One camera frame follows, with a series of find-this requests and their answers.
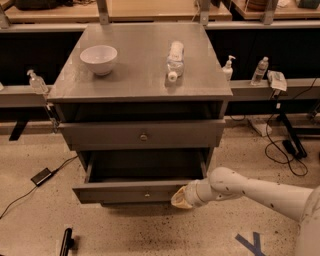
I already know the grey wooden drawer cabinet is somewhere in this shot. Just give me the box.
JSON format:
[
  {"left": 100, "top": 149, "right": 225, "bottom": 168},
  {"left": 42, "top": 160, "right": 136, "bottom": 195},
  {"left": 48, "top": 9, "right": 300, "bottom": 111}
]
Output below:
[{"left": 47, "top": 22, "right": 234, "bottom": 174}]

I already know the clear plastic water bottle lying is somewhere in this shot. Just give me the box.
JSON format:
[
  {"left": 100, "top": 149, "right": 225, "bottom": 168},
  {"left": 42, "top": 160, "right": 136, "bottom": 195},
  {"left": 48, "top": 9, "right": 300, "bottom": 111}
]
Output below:
[{"left": 167, "top": 41, "right": 184, "bottom": 82}]

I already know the white ceramic bowl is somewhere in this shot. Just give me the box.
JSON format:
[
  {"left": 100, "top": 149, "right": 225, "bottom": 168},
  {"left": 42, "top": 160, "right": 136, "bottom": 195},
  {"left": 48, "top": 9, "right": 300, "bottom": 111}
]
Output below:
[{"left": 80, "top": 45, "right": 118, "bottom": 76}]

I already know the grey drawer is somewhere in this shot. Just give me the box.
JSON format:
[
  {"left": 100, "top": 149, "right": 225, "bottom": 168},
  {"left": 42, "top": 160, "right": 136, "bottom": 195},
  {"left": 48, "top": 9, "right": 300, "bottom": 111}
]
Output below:
[
  {"left": 73, "top": 148, "right": 212, "bottom": 205},
  {"left": 60, "top": 120, "right": 225, "bottom": 151}
]

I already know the black power adapter with cable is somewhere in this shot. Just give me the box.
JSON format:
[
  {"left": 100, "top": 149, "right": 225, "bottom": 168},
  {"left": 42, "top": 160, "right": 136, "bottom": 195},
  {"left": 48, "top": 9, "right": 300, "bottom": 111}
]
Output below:
[{"left": 0, "top": 156, "right": 76, "bottom": 219}]

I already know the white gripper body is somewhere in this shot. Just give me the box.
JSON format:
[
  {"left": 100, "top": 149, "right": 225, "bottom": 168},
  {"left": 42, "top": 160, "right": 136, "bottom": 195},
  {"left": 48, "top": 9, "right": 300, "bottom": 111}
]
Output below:
[{"left": 184, "top": 180, "right": 204, "bottom": 208}]

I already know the white wipes packet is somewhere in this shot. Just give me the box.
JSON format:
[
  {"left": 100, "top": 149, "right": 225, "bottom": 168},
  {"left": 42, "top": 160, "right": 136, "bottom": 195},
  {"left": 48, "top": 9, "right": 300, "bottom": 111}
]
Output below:
[{"left": 267, "top": 70, "right": 287, "bottom": 91}]

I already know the wooden workbench top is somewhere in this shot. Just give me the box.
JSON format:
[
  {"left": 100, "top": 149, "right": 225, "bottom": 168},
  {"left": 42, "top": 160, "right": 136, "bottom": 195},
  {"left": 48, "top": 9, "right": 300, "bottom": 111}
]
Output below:
[{"left": 0, "top": 0, "right": 320, "bottom": 23}]

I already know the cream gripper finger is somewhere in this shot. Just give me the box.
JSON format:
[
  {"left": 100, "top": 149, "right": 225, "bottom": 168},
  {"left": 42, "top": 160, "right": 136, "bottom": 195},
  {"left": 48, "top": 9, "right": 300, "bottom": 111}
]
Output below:
[
  {"left": 172, "top": 186, "right": 186, "bottom": 202},
  {"left": 171, "top": 200, "right": 193, "bottom": 209}
]

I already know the black cable right floor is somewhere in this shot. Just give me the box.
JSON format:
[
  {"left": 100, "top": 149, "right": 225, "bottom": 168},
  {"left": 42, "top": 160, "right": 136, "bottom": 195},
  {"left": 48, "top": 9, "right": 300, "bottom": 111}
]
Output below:
[{"left": 264, "top": 78, "right": 320, "bottom": 178}]

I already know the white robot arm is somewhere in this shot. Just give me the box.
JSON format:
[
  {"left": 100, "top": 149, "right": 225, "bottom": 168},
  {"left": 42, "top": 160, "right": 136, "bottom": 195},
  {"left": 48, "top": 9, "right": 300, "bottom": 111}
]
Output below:
[{"left": 171, "top": 167, "right": 320, "bottom": 256}]

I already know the black object floor bottom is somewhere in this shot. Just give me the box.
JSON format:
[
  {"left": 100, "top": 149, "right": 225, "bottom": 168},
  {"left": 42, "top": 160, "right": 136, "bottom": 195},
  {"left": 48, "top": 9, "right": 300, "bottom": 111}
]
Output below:
[{"left": 59, "top": 228, "right": 74, "bottom": 256}]

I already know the white pump dispenser bottle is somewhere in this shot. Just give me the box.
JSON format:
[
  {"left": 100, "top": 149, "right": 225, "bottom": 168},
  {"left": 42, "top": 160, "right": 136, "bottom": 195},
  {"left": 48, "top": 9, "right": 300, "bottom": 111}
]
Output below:
[{"left": 222, "top": 55, "right": 235, "bottom": 81}]

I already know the clear upright water bottle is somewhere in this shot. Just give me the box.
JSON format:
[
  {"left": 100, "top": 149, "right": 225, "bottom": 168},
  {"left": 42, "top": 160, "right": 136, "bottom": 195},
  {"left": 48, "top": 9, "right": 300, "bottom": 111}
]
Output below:
[{"left": 250, "top": 57, "right": 269, "bottom": 86}]

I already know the blue tape floor mark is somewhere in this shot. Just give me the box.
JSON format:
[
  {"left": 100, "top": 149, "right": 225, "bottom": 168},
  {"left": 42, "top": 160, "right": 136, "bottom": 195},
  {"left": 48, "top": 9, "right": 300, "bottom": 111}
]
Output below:
[{"left": 235, "top": 232, "right": 266, "bottom": 256}]

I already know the clear pump bottle left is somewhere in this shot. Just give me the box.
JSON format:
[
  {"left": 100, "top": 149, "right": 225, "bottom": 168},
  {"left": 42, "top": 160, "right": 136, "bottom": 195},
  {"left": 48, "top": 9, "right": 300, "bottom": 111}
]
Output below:
[{"left": 27, "top": 69, "right": 49, "bottom": 95}]

